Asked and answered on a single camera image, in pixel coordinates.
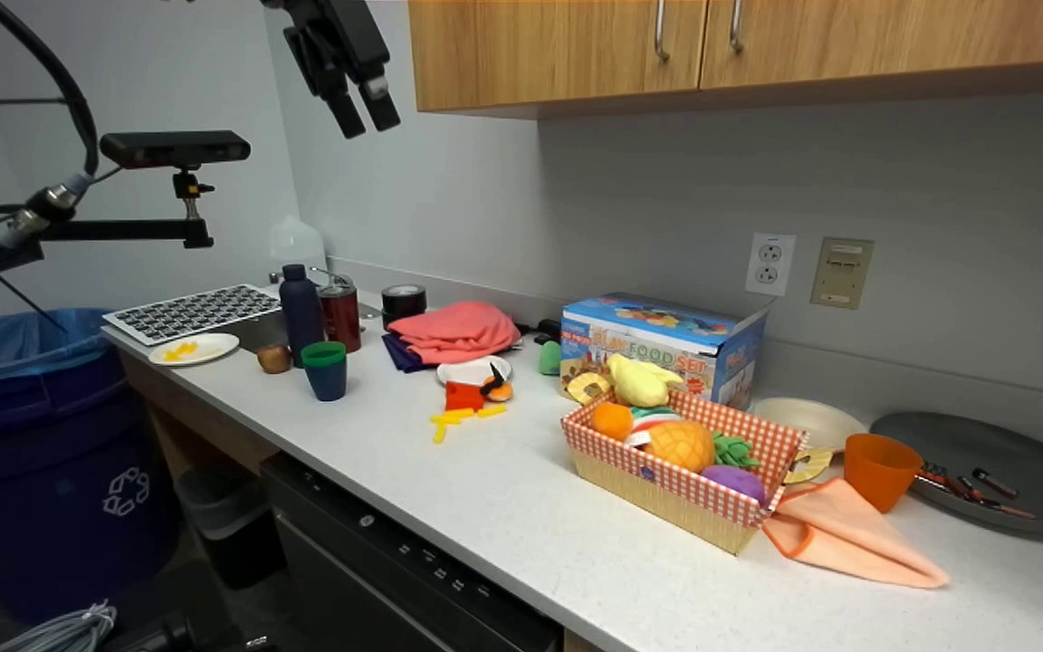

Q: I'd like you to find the beige wall plate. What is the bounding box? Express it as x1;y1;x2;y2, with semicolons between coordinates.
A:
807;236;876;310

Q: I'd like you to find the dark blue bottle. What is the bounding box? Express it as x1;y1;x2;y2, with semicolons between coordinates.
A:
274;260;329;357

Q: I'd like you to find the orange cup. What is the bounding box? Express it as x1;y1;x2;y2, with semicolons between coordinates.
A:
840;431;927;517

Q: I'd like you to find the navy cloth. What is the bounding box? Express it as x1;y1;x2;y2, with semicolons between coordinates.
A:
381;328;429;376

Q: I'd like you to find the coral cloth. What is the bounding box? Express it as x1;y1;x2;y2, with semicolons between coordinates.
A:
387;300;526;370

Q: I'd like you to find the red checked cardboard basket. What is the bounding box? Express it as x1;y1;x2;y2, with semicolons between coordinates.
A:
556;392;812;557

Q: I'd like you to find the wooden cabinet body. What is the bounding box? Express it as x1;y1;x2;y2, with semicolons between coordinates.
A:
410;53;1043;118

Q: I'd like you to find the brown toy bacon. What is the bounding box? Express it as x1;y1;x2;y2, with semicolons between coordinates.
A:
912;464;1038;520

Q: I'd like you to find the orange yellow toy fruit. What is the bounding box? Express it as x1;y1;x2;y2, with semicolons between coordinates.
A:
644;415;718;473

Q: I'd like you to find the yellow toy slice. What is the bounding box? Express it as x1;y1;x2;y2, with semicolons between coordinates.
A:
783;446;840;487

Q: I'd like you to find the small black bin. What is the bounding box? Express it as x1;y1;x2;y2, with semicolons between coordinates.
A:
173;464;291;594

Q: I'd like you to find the red metal can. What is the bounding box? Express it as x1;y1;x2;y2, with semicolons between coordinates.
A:
320;275;365;354

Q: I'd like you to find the purple toy fruit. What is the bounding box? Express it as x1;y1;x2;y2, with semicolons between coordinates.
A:
701;464;772;505

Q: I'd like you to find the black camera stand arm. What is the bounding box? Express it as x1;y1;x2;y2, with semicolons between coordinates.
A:
0;167;218;292

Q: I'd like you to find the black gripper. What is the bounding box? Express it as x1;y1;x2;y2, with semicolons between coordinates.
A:
262;0;404;142

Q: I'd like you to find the red toy fries holder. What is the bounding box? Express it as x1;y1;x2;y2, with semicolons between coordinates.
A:
440;381;493;415

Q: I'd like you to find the cream bowl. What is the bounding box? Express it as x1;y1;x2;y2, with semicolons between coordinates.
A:
744;393;871;459

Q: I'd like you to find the wooden cabinet door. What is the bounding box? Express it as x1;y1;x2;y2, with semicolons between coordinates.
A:
410;0;711;115
699;0;1043;92

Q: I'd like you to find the black and orange toy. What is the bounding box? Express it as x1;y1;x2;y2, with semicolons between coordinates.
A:
480;357;517;404

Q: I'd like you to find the black dishwasher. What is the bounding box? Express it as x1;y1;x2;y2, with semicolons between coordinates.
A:
262;447;569;652

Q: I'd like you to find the green toy vegetable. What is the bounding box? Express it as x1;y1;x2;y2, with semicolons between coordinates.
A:
713;431;755;470

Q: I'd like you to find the tan toy ring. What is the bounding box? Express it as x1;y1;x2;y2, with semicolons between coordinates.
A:
561;370;615;409

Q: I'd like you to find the peach cloth napkin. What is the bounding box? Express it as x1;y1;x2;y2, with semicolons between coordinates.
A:
760;473;952;594

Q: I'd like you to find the white wall outlet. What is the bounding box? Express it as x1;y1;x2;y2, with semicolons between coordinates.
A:
741;226;800;300

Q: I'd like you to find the blue cup with green rim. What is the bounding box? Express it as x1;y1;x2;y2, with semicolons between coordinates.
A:
295;338;353;404

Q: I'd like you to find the yellow toy banana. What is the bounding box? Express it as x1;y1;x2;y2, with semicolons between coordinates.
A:
604;351;689;409

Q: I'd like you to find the white and red toy piece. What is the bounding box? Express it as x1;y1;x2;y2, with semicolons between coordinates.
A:
623;409;683;452

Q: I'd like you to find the gray plate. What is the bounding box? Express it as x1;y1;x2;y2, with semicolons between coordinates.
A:
864;409;1043;545

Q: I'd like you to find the blue recycling bin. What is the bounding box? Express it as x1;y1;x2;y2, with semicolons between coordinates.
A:
0;305;186;626

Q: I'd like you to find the blue toy box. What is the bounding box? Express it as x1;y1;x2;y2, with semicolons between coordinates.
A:
556;288;772;411

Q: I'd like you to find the black stereo camera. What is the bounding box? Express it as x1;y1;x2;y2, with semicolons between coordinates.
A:
96;127;253;171

